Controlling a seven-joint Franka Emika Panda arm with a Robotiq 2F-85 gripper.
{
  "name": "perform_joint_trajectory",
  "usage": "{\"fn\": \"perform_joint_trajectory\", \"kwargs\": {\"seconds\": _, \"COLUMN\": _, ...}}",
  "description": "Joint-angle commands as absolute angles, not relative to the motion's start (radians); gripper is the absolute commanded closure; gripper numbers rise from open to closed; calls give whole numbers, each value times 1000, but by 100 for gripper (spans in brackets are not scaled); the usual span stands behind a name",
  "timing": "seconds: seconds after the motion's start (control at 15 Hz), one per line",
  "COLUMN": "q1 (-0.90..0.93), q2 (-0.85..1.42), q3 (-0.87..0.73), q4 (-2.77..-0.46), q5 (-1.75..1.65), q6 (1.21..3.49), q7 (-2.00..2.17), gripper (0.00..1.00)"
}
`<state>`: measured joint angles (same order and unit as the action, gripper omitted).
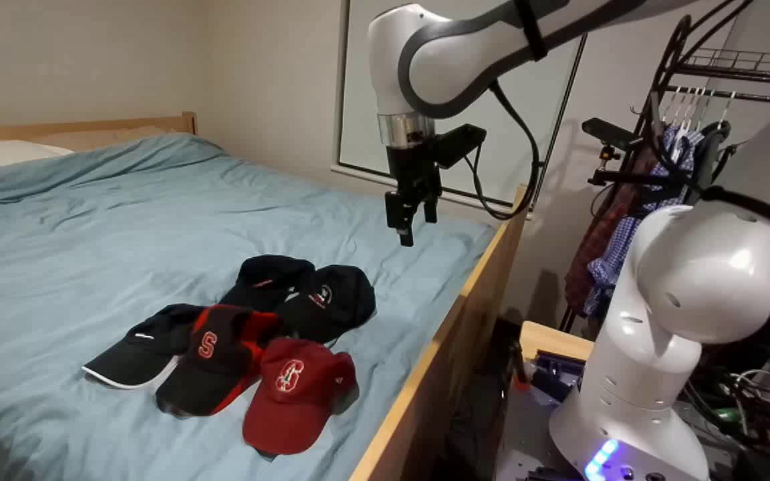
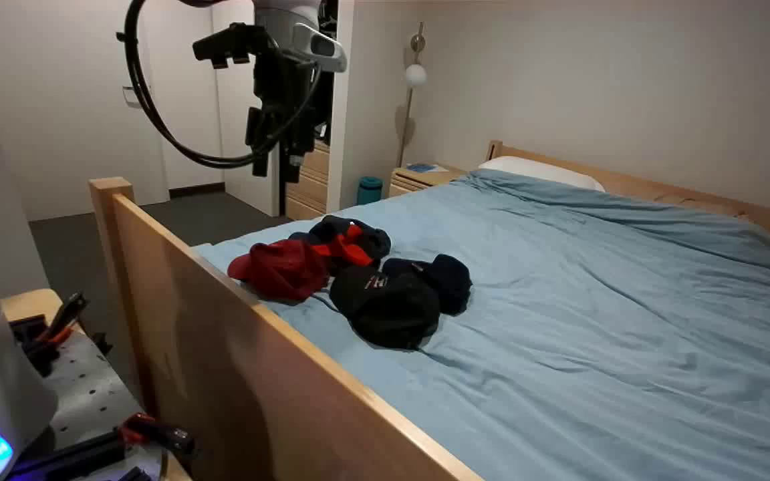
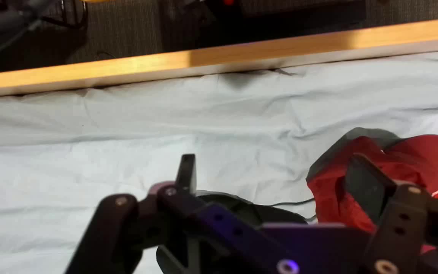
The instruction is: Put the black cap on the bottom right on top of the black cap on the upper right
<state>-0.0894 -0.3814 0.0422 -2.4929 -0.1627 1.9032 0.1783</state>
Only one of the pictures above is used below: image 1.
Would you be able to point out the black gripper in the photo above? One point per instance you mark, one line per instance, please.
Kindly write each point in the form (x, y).
(415, 182)

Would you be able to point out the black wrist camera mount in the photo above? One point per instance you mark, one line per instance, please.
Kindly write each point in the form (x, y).
(456, 146)

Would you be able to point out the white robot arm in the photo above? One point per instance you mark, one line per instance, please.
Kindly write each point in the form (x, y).
(430, 67)

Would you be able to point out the plain black cap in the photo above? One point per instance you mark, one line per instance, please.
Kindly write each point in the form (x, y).
(267, 282)

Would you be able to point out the hanging clothes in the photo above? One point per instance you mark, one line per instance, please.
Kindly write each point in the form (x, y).
(664, 163)

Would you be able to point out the black cap white brim edge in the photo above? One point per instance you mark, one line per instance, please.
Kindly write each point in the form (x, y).
(145, 351)

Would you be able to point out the red cap white logo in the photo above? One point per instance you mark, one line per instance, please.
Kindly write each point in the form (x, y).
(303, 382)

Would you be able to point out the blue bed sheet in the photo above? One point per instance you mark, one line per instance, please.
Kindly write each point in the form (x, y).
(181, 295)

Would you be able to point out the wooden bed frame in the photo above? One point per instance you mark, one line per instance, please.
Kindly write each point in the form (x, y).
(440, 355)

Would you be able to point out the black clothes rack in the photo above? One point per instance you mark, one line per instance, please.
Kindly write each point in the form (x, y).
(688, 54)

